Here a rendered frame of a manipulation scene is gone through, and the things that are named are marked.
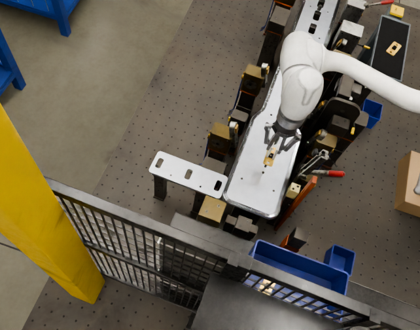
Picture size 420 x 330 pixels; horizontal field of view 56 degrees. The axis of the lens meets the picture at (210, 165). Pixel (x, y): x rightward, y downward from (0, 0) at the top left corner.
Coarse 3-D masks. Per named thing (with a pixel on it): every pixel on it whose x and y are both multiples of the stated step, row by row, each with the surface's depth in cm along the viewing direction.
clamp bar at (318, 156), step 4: (316, 148) 136; (312, 152) 137; (316, 152) 134; (320, 152) 136; (324, 152) 136; (316, 156) 140; (320, 156) 138; (324, 156) 134; (328, 156) 136; (312, 160) 142; (316, 160) 137; (320, 160) 136; (324, 160) 135; (308, 164) 145; (312, 164) 140; (316, 164) 139; (320, 164) 138; (304, 168) 148; (308, 168) 142; (312, 168) 141; (304, 172) 145; (308, 172) 144
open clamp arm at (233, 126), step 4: (232, 124) 148; (236, 124) 150; (232, 128) 148; (236, 128) 149; (232, 132) 150; (236, 132) 151; (232, 136) 153; (236, 136) 155; (232, 140) 155; (236, 140) 157; (232, 144) 157; (236, 144) 159
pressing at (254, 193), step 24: (312, 0) 205; (336, 0) 207; (264, 120) 165; (264, 144) 160; (240, 168) 153; (264, 168) 154; (288, 168) 155; (240, 192) 148; (264, 192) 149; (264, 216) 145
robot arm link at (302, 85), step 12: (288, 72) 116; (300, 72) 108; (312, 72) 108; (288, 84) 112; (300, 84) 107; (312, 84) 107; (288, 96) 112; (300, 96) 109; (312, 96) 109; (288, 108) 115; (300, 108) 113; (312, 108) 114
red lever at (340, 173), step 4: (312, 172) 146; (316, 172) 145; (320, 172) 144; (324, 172) 144; (328, 172) 142; (332, 172) 142; (336, 172) 141; (340, 172) 140; (344, 172) 140; (332, 176) 142; (336, 176) 141; (340, 176) 141
